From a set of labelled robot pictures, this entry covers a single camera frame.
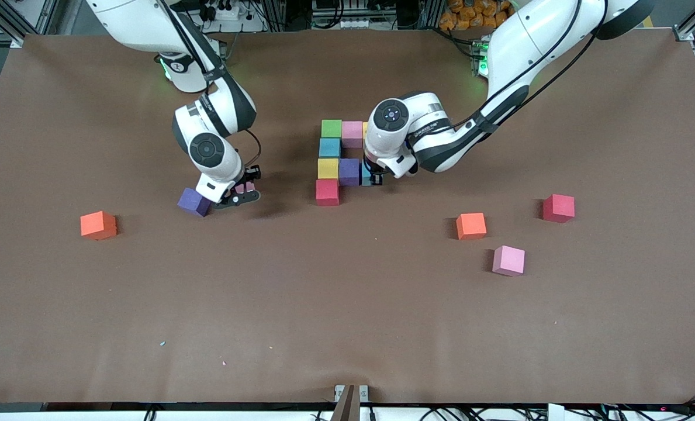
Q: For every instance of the orange foam cube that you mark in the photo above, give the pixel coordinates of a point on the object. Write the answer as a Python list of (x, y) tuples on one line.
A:
[(98, 225), (471, 225)]

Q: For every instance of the white power strip with plugs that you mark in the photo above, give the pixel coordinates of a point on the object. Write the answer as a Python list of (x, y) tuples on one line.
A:
[(230, 14)]

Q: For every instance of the blue foam cube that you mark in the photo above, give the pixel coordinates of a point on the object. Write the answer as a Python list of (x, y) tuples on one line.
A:
[(329, 148), (365, 175)]

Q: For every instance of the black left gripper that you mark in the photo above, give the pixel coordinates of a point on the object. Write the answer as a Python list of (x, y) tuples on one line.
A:
[(374, 176)]

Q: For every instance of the purple foam cube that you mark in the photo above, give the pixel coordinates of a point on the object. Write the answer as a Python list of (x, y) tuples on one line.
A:
[(349, 171), (192, 203)]

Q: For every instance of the brown paper table cover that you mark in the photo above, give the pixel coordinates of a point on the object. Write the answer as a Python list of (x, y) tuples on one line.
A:
[(347, 304)]

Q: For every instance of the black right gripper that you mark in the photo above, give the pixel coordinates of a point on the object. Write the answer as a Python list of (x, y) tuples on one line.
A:
[(252, 173)]

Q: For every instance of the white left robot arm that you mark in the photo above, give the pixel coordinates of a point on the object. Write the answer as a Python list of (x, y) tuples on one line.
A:
[(528, 41)]

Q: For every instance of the red foam cube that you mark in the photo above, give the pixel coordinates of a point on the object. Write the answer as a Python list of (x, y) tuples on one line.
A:
[(327, 192), (558, 208)]

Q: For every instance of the pink foam cube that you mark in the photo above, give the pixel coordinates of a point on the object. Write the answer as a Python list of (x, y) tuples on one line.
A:
[(508, 260), (239, 188), (352, 134)]

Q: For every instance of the green foam cube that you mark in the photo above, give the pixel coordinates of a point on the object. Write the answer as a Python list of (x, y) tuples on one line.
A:
[(331, 128)]

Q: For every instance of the bag of orange items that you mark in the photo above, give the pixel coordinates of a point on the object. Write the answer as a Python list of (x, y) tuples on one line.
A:
[(458, 17)]

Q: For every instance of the metal table edge bracket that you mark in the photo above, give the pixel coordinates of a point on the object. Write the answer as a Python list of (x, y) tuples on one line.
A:
[(347, 409)]

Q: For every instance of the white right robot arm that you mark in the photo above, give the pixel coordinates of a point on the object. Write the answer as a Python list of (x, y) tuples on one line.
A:
[(148, 23)]

